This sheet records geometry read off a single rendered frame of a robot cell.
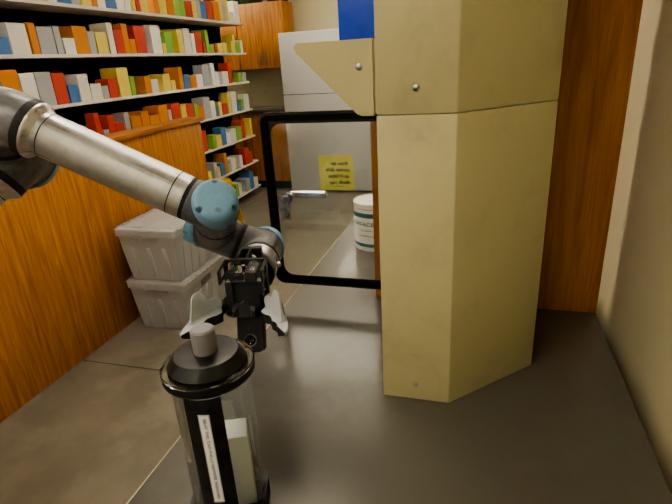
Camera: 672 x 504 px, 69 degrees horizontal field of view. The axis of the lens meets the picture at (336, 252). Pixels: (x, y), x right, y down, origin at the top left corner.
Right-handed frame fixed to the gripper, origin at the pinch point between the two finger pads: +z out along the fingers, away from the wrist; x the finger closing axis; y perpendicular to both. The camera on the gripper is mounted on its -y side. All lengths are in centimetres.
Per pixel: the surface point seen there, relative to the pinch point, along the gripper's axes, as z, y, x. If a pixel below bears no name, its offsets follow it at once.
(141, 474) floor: -87, -113, -69
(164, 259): -199, -66, -90
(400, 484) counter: 9.5, -17.6, 23.0
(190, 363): 14.5, 6.2, -0.9
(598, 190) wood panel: -36, 10, 67
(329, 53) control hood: -11.7, 37.7, 15.4
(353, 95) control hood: -10.9, 32.1, 18.4
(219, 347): 11.4, 6.2, 1.6
